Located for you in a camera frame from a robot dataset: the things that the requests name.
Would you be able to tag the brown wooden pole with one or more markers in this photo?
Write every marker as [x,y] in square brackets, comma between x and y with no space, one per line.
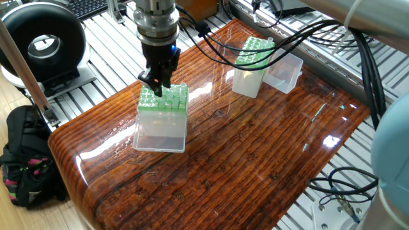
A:
[25,76]

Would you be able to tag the black backpack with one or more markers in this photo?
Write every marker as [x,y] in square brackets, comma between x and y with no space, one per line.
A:
[29,160]

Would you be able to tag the silver metal bracket post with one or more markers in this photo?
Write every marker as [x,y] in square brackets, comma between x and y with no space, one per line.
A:
[117,9]

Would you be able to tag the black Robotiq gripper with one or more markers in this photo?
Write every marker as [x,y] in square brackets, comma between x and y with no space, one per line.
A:
[160,56]

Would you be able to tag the black keyboard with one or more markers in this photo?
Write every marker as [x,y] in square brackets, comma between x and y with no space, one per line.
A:
[86,7]

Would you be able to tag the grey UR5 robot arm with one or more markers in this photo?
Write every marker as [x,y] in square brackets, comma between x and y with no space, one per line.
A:
[156,19]

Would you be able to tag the white perforated base plate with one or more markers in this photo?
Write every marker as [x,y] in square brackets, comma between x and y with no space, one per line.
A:
[339,218]

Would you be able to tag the clear pipette box green rack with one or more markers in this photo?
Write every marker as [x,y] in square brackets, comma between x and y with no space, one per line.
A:
[252,80]
[161,121]

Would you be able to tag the cardboard box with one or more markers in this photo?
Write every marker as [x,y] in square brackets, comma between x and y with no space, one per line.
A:
[204,7]

